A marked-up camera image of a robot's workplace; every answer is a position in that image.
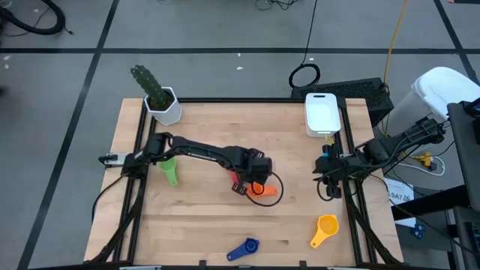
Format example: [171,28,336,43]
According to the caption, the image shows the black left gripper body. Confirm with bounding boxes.
[231,148,274,197]

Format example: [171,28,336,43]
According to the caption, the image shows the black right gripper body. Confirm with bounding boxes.
[321,144,363,200]

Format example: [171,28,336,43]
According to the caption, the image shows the orange measuring cup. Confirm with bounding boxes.
[245,182,278,199]

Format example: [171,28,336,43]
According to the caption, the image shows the yellow measuring cup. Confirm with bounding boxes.
[309,214,341,250]

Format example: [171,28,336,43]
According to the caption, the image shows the navy blue measuring cup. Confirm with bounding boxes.
[226,237,261,263]

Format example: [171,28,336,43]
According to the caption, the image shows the green measuring cup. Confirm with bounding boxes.
[157,157,179,188]

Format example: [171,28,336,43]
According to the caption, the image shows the white plastic basket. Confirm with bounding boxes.
[304,92,343,138]

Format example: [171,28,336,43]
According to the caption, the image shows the white paper label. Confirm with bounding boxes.
[384,176,416,206]

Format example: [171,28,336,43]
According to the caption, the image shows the black perforated computer case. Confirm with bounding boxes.
[291,77,395,127]

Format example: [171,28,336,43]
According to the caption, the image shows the yellow power plug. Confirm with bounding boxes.
[410,151,436,170]

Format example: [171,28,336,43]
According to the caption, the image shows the black desk crossbar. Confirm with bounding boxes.
[391,185,480,222]

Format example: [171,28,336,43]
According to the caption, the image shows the small blue connectors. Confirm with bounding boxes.
[409,223,427,239]

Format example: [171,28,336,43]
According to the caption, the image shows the white hexagonal plant pot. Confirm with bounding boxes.
[143,86,183,126]

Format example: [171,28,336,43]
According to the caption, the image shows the black desk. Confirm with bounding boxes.
[446,99,480,213]

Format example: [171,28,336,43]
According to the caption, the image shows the white lidded bin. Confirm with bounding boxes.
[378,66,480,143]

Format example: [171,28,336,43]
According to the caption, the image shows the green cactus plant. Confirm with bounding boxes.
[130,64,170,111]

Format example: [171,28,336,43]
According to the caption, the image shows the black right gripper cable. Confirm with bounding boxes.
[316,175,338,203]

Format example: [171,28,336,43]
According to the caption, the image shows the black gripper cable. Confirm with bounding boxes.
[245,170,285,208]
[316,175,338,203]

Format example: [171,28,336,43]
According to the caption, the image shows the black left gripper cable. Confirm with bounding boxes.
[245,170,285,208]

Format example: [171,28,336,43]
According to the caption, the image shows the black aluminium table frame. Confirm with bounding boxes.
[84,97,404,270]

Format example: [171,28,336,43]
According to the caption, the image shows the white cable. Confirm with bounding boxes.
[393,155,446,177]

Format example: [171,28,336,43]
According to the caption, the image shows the black coiled floor cable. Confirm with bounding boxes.
[288,0,322,90]

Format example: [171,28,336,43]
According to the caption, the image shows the yellow cable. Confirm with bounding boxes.
[382,0,410,151]

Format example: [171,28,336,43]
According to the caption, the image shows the black cable bundle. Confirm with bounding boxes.
[256,0,301,11]

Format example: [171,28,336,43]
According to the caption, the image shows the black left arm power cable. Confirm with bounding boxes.
[91,174,127,226]

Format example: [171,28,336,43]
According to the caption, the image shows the thick black hose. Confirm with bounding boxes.
[0,0,67,37]

